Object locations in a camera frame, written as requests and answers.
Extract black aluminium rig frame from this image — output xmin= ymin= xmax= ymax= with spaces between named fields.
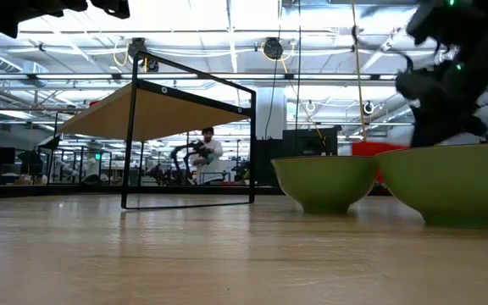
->
xmin=0 ymin=185 xmax=394 ymax=201

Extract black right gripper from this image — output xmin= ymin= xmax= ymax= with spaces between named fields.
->
xmin=395 ymin=42 xmax=488 ymax=148

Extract black ceiling cord reel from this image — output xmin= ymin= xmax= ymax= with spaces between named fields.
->
xmin=127 ymin=36 xmax=148 ymax=60
xmin=262 ymin=36 xmax=285 ymax=61

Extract wooden shelf with black frame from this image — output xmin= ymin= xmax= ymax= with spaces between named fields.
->
xmin=57 ymin=50 xmax=257 ymax=211

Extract red mini bowl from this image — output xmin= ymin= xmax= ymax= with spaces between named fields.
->
xmin=351 ymin=141 xmax=411 ymax=186

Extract black hanging cable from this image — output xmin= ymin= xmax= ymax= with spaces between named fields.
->
xmin=294 ymin=0 xmax=303 ymax=130

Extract yellow hanging power cord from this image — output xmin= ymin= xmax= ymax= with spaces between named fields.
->
xmin=351 ymin=0 xmax=369 ymax=143

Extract green bowl with floral inside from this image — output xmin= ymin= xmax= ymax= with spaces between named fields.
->
xmin=374 ymin=143 xmax=488 ymax=231
xmin=271 ymin=155 xmax=380 ymax=214

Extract person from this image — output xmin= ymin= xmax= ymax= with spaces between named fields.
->
xmin=189 ymin=126 xmax=225 ymax=186

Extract black cabinet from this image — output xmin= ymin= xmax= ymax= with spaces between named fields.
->
xmin=255 ymin=127 xmax=339 ymax=187

